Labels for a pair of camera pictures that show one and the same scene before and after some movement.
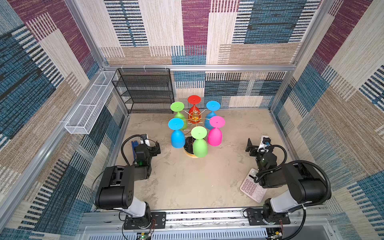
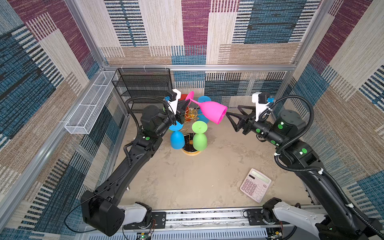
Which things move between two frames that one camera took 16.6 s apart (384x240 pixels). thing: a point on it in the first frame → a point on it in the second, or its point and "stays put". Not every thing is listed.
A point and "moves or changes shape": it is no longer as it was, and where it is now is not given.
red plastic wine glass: [194, 115] → [183, 97]
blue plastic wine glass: [178, 139] stays put
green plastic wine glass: [200, 146] moves or changes shape
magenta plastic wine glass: [214, 136] → [215, 112]
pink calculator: [251, 189] stays put
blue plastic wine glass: [213, 106] → [201, 116]
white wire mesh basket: [91, 105] stays put
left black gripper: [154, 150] → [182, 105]
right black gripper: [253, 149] → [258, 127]
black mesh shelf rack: [145, 90] stays put
